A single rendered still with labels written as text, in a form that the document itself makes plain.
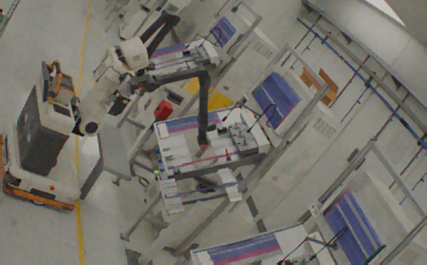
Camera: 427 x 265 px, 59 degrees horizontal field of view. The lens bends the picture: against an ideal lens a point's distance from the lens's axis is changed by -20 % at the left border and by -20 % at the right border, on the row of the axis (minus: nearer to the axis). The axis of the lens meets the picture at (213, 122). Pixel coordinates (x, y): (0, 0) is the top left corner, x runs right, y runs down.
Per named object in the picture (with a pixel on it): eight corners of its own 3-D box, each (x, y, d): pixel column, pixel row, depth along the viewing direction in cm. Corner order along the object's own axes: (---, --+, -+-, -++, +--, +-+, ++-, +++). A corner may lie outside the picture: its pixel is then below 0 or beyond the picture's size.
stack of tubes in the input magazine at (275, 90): (274, 130, 327) (297, 101, 319) (252, 94, 368) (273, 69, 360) (285, 136, 333) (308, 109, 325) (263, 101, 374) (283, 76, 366)
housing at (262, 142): (259, 161, 337) (258, 145, 329) (240, 125, 377) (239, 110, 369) (270, 158, 338) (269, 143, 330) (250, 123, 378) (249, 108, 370)
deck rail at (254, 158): (169, 182, 325) (167, 175, 321) (168, 180, 327) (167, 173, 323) (265, 160, 335) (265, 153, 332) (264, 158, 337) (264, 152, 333)
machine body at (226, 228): (152, 246, 359) (194, 200, 340) (140, 194, 416) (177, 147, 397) (212, 265, 391) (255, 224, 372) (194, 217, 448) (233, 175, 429)
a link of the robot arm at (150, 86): (206, 59, 299) (212, 68, 293) (205, 76, 309) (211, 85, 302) (140, 74, 284) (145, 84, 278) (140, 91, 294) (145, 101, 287)
